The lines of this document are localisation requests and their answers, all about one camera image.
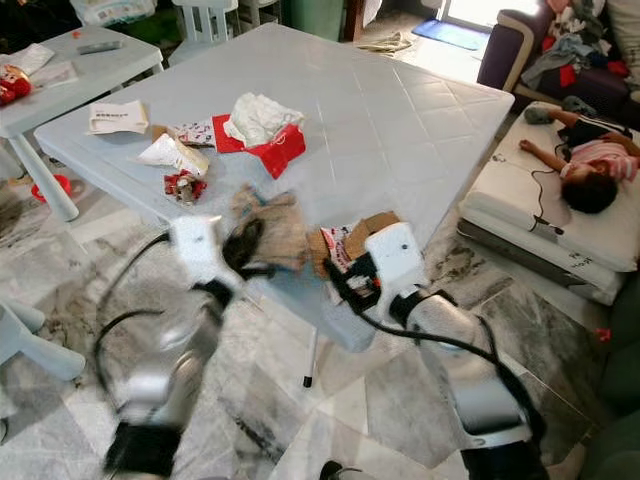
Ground white folded wrapper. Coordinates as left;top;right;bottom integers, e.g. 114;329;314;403
138;134;211;177

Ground small white plastic table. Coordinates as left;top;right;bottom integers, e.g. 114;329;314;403
0;27;164;223

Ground black charger cable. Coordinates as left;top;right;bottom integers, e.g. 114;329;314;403
530;165;563;236

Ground grey remote control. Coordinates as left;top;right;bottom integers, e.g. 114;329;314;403
76;40;123;55

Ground small red floor toy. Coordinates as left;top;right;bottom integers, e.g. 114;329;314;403
30;173;73;204

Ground crumpled white tissue wad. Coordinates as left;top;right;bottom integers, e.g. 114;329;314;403
224;93;305;148

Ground large pale blue plastic table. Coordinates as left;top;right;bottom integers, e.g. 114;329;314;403
33;22;516;389

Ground white printed sack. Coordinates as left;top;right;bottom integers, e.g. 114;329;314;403
70;0;156;26

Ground white plastic bag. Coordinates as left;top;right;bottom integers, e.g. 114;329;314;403
5;43;56;76

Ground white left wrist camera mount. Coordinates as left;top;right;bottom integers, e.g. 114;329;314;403
170;215;233;291

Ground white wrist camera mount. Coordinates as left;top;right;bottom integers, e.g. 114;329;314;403
363;222;427;299
170;215;233;291

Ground dark purple sofa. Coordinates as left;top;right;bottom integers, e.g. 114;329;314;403
477;8;640;126

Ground beige slippers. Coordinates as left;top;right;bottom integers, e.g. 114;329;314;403
360;32;413;53

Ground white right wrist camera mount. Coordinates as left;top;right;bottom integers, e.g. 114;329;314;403
363;222;427;299

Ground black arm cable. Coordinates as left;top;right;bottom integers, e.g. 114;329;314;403
360;305;549;441
93;232;173;413

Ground small printed card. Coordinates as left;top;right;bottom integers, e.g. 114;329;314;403
168;121;217;147

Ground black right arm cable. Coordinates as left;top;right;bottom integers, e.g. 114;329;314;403
360;305;549;441

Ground white mattress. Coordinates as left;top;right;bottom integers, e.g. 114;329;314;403
457;100;640;306

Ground blue door mat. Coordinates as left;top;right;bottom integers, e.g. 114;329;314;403
412;18;481;51

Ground child in pink shirt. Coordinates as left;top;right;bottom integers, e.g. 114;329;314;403
520;130;640;215

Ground white slatted plastic chair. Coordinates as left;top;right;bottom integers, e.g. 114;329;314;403
172;0;233;66

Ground pale blue plastic chair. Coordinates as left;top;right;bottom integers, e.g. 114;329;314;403
0;300;88;421

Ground pile of clothes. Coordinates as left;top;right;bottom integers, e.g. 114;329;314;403
520;0;640;91

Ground brown cardboard box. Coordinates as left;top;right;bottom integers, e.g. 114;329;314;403
308;211;401;279

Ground red snack bag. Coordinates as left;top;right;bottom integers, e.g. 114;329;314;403
0;63;33;106

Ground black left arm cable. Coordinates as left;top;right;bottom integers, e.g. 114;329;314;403
93;232;173;413

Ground black robot foot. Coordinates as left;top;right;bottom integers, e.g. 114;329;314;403
320;460;371;480

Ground green cabinet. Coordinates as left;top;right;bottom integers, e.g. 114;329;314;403
280;0;346;41

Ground small red candy wrapper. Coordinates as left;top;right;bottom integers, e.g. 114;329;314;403
164;170;208;206

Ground brown trash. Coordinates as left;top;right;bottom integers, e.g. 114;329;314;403
228;185;311;276

